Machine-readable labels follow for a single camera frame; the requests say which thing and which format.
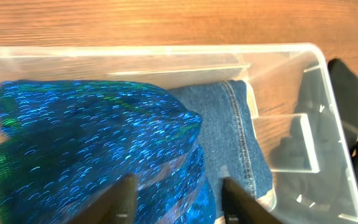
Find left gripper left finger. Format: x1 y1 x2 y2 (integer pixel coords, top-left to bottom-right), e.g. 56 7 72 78
68 174 138 224

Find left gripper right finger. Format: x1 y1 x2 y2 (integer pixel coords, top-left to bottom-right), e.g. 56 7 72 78
221 177 282 224

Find blue denim jeans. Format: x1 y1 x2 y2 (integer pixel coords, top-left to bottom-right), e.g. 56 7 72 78
170 80 276 217

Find blue sequin cloth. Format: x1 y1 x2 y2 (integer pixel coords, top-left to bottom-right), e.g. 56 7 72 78
0 80 216 223

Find black garment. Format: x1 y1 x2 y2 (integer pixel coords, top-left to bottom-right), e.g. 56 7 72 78
272 58 358 223

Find clear plastic storage bin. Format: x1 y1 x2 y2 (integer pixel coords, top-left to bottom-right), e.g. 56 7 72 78
0 44 358 223

